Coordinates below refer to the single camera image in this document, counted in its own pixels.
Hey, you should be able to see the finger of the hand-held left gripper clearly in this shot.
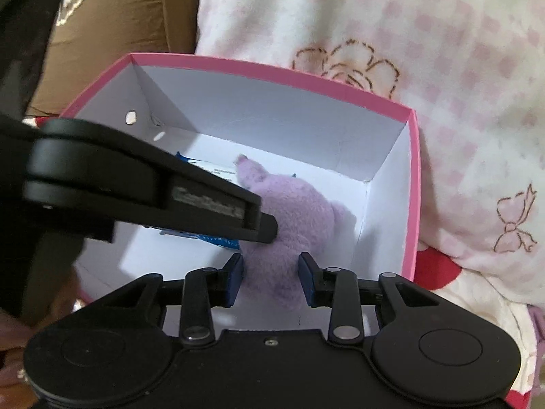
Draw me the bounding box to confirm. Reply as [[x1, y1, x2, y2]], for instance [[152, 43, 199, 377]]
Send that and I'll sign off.
[[147, 155, 278, 245]]

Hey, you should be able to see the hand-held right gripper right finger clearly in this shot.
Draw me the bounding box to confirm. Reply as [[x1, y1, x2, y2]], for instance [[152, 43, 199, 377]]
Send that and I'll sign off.
[[299, 252, 443, 345]]

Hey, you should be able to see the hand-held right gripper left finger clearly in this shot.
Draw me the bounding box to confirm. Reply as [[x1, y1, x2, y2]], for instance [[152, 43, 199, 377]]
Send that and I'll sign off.
[[91, 253, 245, 346]]

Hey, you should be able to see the purple plush toy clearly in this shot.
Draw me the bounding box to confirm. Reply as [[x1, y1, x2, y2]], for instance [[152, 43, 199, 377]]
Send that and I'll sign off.
[[234, 153, 358, 312]]

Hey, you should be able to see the pink cardboard box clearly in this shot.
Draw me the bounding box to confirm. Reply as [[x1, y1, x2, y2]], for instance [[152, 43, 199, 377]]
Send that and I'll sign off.
[[60, 53, 422, 331]]

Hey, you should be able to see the person's left hand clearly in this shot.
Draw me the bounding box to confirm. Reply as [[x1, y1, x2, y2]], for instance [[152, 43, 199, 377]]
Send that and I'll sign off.
[[0, 307, 40, 395]]

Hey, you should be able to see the bear printed blanket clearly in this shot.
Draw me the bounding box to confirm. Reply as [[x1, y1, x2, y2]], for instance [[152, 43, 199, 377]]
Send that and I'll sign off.
[[23, 113, 545, 409]]

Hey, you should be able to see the brown pillow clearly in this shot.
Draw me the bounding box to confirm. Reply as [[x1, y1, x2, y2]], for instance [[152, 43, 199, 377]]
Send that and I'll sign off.
[[23, 0, 205, 118]]

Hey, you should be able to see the pink checked pillow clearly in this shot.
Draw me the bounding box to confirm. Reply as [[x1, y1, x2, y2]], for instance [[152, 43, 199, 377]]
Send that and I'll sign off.
[[193, 0, 545, 307]]

